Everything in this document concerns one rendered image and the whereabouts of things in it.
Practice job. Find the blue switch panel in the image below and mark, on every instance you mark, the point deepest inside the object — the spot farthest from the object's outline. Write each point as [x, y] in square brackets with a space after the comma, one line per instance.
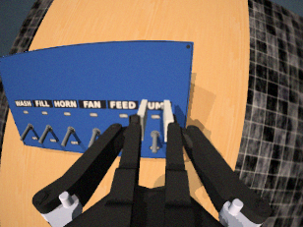
[79, 90]

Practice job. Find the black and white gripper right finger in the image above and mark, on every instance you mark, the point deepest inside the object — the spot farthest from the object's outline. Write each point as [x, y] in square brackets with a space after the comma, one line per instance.
[236, 204]

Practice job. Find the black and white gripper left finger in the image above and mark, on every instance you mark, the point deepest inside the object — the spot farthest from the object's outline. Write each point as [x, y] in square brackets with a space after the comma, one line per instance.
[57, 202]

